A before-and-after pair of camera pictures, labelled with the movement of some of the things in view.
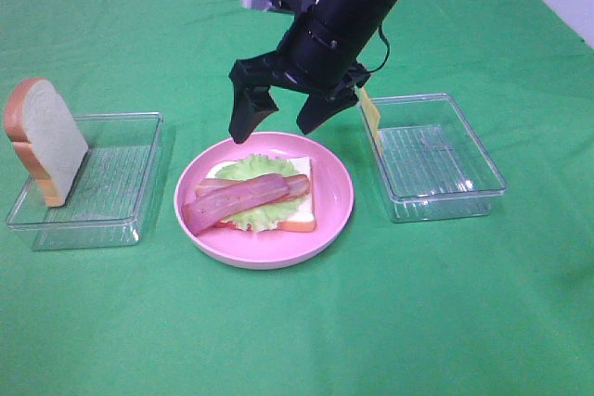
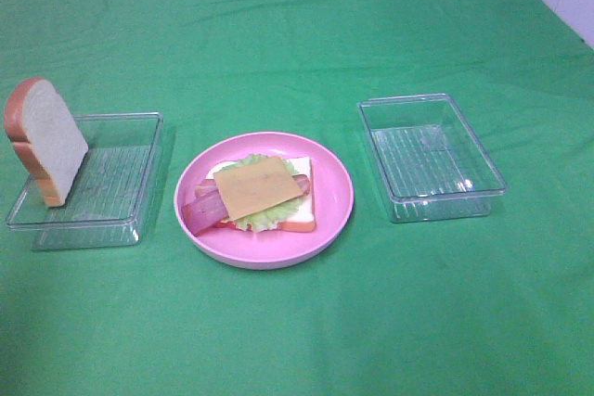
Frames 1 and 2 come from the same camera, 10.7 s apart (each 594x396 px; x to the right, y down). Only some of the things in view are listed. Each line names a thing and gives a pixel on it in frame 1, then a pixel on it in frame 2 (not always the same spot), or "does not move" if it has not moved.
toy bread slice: x=303 y=221 does not move
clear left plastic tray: x=106 y=206 does not move
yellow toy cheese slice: x=372 y=119 to x=252 y=186
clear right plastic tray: x=433 y=164 does not move
